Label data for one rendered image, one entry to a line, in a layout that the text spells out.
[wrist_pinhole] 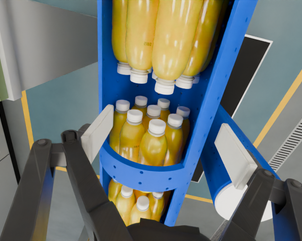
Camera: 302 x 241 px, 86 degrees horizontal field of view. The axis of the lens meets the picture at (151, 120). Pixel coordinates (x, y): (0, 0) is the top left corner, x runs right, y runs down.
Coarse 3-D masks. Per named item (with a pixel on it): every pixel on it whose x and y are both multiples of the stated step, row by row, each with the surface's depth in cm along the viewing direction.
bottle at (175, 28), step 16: (160, 0) 25; (176, 0) 23; (192, 0) 23; (160, 16) 25; (176, 16) 24; (192, 16) 25; (160, 32) 26; (176, 32) 25; (192, 32) 26; (160, 48) 27; (176, 48) 26; (160, 64) 28; (176, 64) 28; (160, 80) 31
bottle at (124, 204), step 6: (120, 192) 56; (132, 192) 55; (120, 198) 54; (126, 198) 54; (132, 198) 55; (120, 204) 54; (126, 204) 53; (132, 204) 55; (120, 210) 55; (126, 210) 54; (126, 216) 56; (126, 222) 58
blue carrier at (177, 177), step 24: (240, 0) 21; (240, 24) 24; (216, 48) 39; (216, 72) 26; (120, 96) 49; (144, 96) 54; (168, 96) 54; (192, 96) 49; (216, 96) 29; (192, 120) 50; (192, 144) 33; (120, 168) 35; (144, 168) 34; (168, 168) 35; (192, 168) 39; (168, 216) 44
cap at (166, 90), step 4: (156, 84) 32; (160, 84) 31; (156, 88) 32; (160, 88) 31; (164, 88) 31; (168, 88) 31; (172, 88) 32; (160, 92) 32; (164, 92) 32; (168, 92) 32; (172, 92) 32
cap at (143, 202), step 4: (140, 196) 52; (144, 196) 52; (140, 200) 50; (144, 200) 51; (148, 200) 51; (140, 204) 49; (144, 204) 49; (148, 204) 50; (140, 208) 50; (144, 208) 49
